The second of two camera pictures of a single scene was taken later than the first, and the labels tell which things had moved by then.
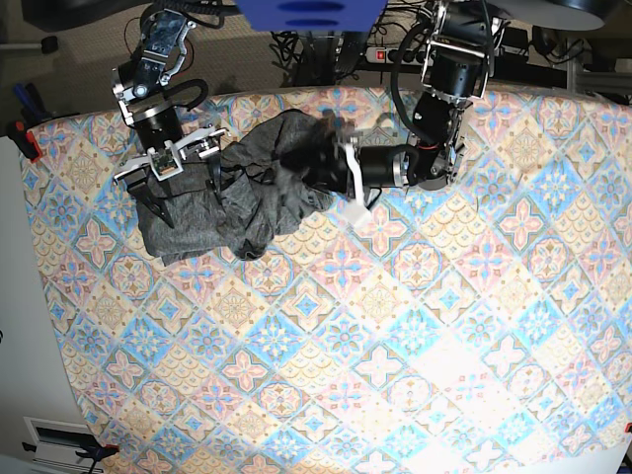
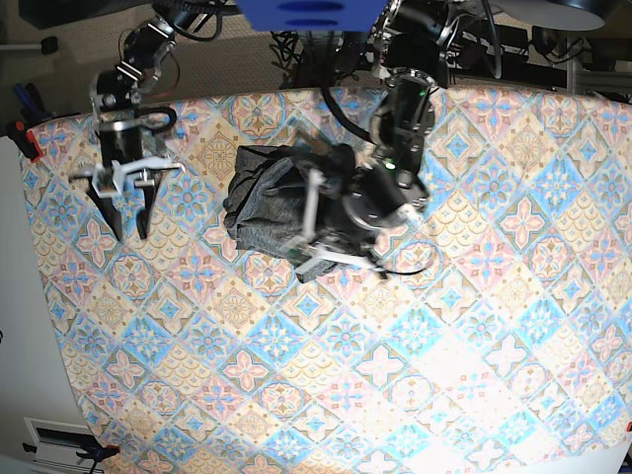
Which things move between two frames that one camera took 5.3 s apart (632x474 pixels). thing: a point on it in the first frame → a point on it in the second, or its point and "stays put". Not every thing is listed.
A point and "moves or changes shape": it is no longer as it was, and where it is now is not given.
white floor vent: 57,442 stays put
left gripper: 162,134 → 120,151
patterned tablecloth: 482,326 stays put
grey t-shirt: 260,183 moves or changes shape
